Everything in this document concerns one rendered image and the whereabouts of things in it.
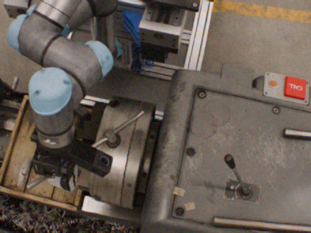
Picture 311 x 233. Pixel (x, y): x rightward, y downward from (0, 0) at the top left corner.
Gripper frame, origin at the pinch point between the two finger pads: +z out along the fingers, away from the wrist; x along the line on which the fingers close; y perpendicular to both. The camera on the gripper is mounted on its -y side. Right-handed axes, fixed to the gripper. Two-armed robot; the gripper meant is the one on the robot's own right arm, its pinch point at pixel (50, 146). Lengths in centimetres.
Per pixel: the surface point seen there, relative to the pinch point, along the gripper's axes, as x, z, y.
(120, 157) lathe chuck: 14.9, 2.2, -22.9
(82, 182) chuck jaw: 3.9, 9.0, -13.1
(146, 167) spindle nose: 9.2, 2.0, -29.8
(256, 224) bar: 20, 13, -59
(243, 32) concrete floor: -108, -129, -66
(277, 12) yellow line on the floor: -108, -151, -88
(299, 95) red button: 19, -24, -67
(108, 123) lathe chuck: 15.8, -5.6, -17.7
